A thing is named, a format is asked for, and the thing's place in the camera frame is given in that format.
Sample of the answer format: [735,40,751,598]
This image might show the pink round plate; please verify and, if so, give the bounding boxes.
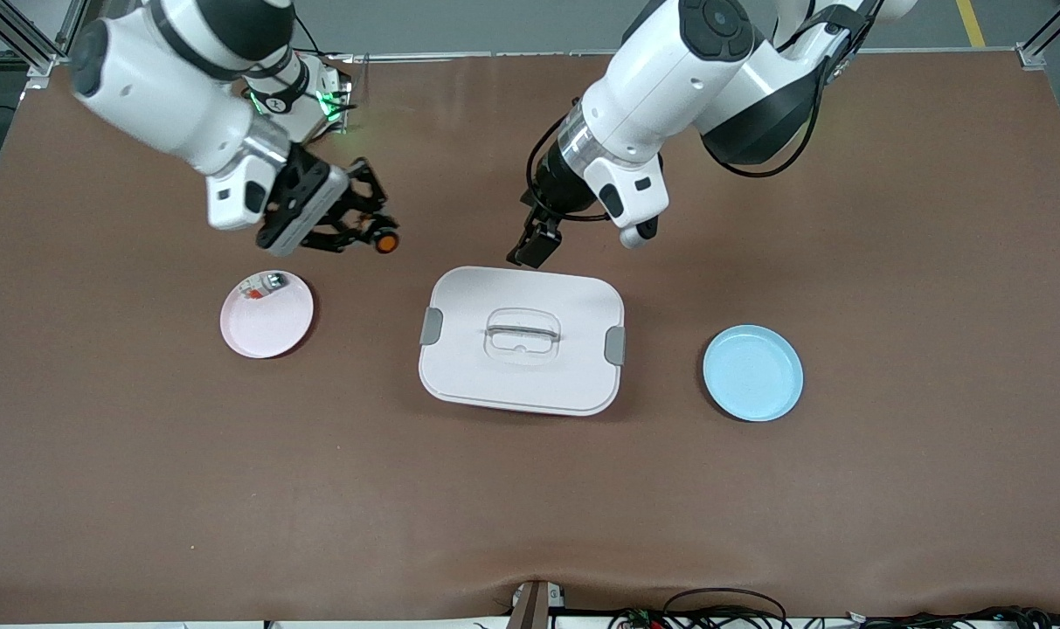
[220,270,315,359]

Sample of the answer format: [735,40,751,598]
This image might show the white lidded storage box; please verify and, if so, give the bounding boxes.
[419,266,627,417]

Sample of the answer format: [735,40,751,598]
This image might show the blue round plate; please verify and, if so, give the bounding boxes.
[703,324,805,423]

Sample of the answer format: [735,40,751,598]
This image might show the black arm base cable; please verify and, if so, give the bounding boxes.
[292,7,356,66]

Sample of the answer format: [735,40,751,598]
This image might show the clear lid handle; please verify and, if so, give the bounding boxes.
[483,308,563,362]

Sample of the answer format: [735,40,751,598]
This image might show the metal table edge rail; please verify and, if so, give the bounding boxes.
[320,48,1029,66]

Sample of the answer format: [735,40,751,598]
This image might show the aluminium frame post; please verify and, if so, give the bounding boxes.
[1015,0,1060,71]
[0,0,89,78]

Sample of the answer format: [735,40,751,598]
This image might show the black looped cable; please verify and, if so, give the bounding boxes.
[662,587,788,629]

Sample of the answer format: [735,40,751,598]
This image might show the black cable bundle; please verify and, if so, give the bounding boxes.
[792,605,1060,629]

